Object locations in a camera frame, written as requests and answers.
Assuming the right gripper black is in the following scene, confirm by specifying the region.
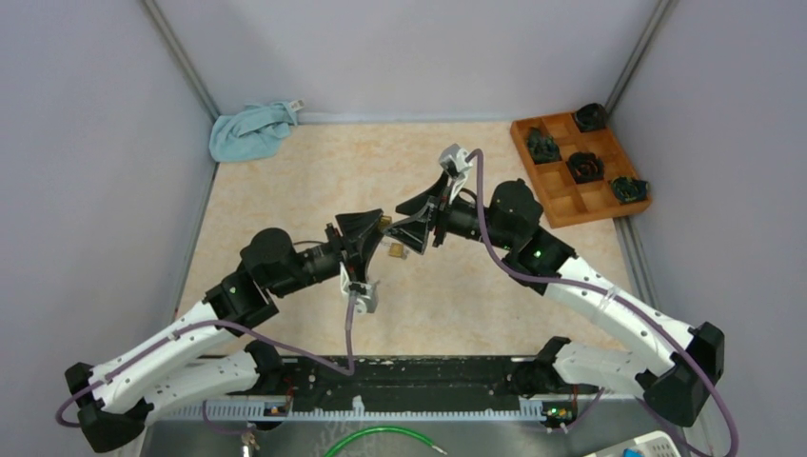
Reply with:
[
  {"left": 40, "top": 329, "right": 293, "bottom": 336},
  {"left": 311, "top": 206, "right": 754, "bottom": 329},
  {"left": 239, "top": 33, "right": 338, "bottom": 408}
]
[{"left": 383, "top": 170, "right": 516, "bottom": 254}]

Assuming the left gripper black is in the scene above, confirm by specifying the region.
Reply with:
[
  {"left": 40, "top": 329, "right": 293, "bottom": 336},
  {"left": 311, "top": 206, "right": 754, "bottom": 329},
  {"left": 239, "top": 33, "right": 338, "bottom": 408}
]
[{"left": 271, "top": 209, "right": 384, "bottom": 298}]

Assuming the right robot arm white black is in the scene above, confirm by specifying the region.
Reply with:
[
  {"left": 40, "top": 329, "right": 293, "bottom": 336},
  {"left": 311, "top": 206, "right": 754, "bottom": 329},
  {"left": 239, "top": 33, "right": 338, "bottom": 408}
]
[{"left": 384, "top": 174, "right": 725, "bottom": 427}]

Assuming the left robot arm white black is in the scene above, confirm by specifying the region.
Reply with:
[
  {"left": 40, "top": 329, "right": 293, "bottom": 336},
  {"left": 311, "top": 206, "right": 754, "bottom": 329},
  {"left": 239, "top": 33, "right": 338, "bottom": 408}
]
[{"left": 65, "top": 209, "right": 384, "bottom": 453}]

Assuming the light blue cloth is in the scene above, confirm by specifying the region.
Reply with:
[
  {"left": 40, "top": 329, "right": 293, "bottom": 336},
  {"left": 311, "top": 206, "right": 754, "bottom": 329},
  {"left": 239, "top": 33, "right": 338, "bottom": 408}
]
[{"left": 208, "top": 99, "right": 305, "bottom": 163}]

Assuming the dark rosette upper left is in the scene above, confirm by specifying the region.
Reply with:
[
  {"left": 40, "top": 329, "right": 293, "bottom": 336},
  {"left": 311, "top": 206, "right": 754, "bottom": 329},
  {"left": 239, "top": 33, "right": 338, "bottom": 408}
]
[{"left": 526, "top": 128, "right": 561, "bottom": 165}]

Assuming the wooden compartment tray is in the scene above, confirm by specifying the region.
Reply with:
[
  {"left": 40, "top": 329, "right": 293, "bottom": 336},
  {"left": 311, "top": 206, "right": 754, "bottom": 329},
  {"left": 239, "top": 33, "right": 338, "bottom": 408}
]
[{"left": 510, "top": 111, "right": 653, "bottom": 229}]

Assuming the dark rosette centre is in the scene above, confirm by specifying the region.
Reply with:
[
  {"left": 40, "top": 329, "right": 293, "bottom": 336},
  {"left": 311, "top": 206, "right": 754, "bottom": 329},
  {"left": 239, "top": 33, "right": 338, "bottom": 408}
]
[{"left": 566, "top": 151, "right": 604, "bottom": 185}]

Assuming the dark rosette top corner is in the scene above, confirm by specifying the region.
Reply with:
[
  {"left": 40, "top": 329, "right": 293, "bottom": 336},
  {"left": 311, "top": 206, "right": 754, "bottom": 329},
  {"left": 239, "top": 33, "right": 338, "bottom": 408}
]
[{"left": 572, "top": 103, "right": 609, "bottom": 133}]

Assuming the dark rosette right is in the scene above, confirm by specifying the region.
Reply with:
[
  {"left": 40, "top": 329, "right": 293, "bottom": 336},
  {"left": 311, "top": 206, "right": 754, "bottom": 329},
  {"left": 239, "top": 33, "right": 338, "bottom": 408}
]
[{"left": 609, "top": 176, "right": 649, "bottom": 205}]

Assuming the white basket corner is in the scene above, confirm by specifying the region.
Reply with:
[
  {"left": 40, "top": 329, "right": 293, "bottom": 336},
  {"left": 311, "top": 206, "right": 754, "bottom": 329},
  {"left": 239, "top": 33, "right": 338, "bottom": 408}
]
[{"left": 585, "top": 430, "right": 681, "bottom": 457}]

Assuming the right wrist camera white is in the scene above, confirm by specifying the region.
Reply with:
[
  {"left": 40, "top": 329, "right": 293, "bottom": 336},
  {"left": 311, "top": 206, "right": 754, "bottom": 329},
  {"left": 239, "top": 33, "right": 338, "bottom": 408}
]
[{"left": 438, "top": 144, "right": 473, "bottom": 201}]

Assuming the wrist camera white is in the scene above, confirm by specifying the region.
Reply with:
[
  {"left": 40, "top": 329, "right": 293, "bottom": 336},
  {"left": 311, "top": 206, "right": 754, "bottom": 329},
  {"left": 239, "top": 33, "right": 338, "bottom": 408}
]
[
  {"left": 339, "top": 263, "right": 379, "bottom": 314},
  {"left": 438, "top": 144, "right": 473, "bottom": 201}
]

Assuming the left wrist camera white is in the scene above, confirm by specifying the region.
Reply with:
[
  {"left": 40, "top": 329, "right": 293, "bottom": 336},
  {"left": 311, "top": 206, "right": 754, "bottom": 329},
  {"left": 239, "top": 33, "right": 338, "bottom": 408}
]
[{"left": 339, "top": 263, "right": 379, "bottom": 314}]

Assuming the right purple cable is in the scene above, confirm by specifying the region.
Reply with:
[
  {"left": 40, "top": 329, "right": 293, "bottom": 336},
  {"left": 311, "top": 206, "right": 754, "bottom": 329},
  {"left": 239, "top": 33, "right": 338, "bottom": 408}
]
[{"left": 468, "top": 149, "right": 740, "bottom": 457}]

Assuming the purple cable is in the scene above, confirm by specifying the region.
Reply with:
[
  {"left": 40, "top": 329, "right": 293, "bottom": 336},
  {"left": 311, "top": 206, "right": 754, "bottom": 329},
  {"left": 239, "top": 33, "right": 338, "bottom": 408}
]
[
  {"left": 468, "top": 149, "right": 740, "bottom": 457},
  {"left": 55, "top": 290, "right": 361, "bottom": 428}
]

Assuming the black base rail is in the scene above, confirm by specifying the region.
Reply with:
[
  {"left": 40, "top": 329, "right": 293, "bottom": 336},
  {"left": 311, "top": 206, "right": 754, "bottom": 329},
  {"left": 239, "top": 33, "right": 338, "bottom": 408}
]
[{"left": 248, "top": 355, "right": 597, "bottom": 413}]

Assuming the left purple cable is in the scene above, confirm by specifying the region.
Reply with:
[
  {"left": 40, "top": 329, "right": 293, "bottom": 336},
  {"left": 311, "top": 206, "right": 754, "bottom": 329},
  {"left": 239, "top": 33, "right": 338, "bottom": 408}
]
[{"left": 55, "top": 290, "right": 361, "bottom": 428}]

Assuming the green cable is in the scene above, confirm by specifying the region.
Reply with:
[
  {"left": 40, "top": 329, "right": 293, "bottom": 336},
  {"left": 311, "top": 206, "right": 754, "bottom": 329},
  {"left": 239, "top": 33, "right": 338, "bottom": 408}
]
[{"left": 323, "top": 426, "right": 449, "bottom": 457}]

